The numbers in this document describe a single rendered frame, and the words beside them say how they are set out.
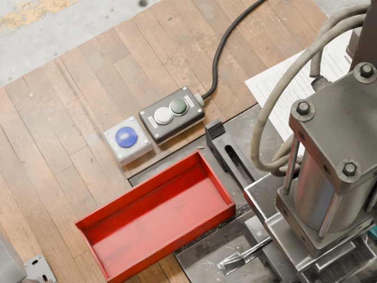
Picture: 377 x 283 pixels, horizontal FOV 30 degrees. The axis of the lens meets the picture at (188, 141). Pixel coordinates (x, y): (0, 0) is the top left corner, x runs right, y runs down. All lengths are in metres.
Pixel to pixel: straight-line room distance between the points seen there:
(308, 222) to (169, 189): 0.47
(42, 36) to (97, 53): 1.15
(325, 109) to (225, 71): 0.72
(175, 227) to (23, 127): 0.35
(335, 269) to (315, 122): 0.38
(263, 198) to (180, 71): 0.44
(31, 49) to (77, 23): 0.19
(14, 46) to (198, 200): 1.43
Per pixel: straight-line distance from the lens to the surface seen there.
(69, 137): 1.34
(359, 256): 1.00
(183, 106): 1.29
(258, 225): 1.16
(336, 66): 1.38
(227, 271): 1.14
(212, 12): 1.43
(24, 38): 2.56
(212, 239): 1.24
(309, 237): 0.86
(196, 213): 1.25
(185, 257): 1.23
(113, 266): 1.24
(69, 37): 2.52
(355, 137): 0.65
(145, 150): 1.28
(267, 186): 1.01
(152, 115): 1.29
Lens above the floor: 2.10
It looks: 67 degrees down
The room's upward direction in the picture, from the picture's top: 9 degrees counter-clockwise
